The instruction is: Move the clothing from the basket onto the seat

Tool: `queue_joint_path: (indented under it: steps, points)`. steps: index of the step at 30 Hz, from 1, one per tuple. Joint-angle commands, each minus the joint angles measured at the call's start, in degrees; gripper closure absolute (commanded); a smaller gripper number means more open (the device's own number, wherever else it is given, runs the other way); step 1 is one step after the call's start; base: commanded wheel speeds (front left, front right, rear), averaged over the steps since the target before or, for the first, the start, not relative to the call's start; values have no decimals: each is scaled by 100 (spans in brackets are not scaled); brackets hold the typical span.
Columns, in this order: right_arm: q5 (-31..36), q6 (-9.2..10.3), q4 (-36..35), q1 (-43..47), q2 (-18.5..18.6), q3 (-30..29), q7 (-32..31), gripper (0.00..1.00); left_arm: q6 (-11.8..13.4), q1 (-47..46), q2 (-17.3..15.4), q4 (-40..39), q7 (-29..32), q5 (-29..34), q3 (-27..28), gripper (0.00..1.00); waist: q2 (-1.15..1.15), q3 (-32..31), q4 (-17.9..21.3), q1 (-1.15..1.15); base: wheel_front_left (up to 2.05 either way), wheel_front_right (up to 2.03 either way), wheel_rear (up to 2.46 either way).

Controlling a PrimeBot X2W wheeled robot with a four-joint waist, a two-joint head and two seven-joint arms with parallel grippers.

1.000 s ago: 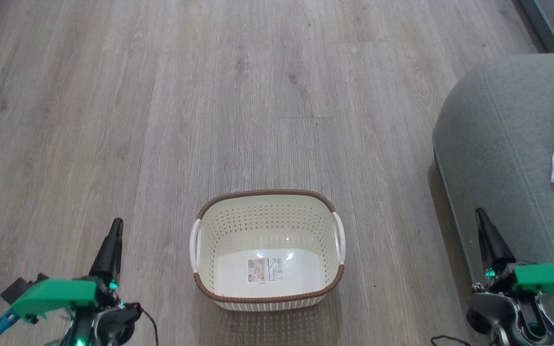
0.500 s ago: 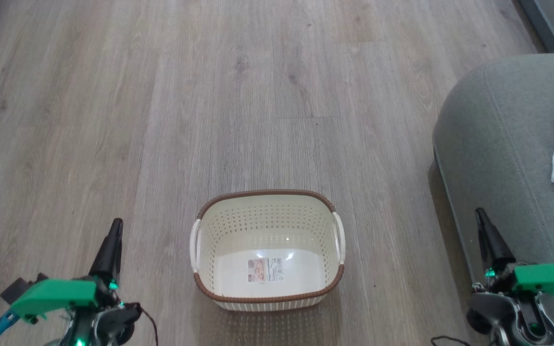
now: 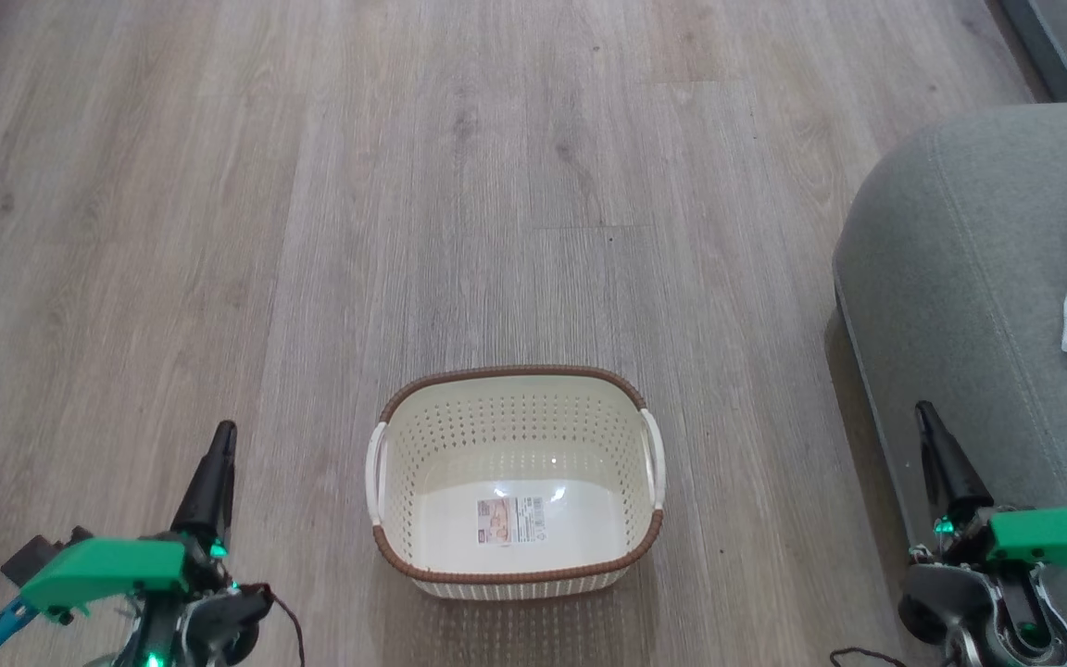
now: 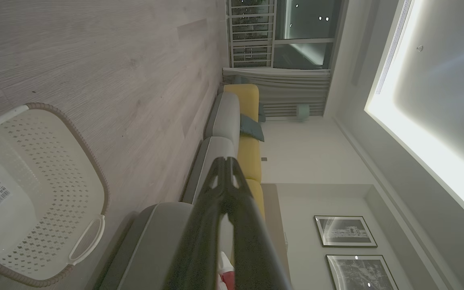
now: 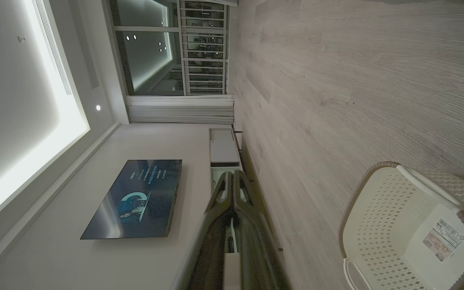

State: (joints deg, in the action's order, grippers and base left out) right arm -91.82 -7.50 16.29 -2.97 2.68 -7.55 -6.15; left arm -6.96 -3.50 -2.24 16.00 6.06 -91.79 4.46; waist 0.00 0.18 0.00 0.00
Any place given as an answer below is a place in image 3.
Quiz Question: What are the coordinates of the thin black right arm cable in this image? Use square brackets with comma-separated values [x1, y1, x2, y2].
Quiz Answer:
[828, 647, 914, 667]

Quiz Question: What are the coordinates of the cream perforated laundry basket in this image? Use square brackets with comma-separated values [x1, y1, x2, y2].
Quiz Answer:
[365, 364, 667, 601]

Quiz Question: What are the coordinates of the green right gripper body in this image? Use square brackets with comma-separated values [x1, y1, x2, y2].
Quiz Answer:
[907, 498, 1067, 596]

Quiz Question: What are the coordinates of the grey sofa seat module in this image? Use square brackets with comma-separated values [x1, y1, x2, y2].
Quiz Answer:
[833, 103, 1067, 547]
[999, 0, 1067, 104]

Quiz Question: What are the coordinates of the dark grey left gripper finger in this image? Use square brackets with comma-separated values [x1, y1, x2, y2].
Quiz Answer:
[205, 421, 239, 560]
[169, 424, 227, 547]

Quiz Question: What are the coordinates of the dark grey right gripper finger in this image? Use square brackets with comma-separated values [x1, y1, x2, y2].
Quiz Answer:
[914, 400, 953, 534]
[924, 402, 995, 527]

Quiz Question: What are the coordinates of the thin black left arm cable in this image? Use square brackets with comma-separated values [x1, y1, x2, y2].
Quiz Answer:
[265, 585, 307, 667]

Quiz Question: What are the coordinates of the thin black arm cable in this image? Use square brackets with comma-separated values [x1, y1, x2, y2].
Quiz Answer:
[265, 585, 307, 667]
[828, 647, 914, 667]

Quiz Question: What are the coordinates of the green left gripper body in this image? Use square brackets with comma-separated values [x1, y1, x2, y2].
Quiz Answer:
[19, 530, 273, 649]

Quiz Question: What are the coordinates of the printed basket label sticker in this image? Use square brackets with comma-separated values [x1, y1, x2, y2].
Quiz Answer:
[475, 497, 546, 548]

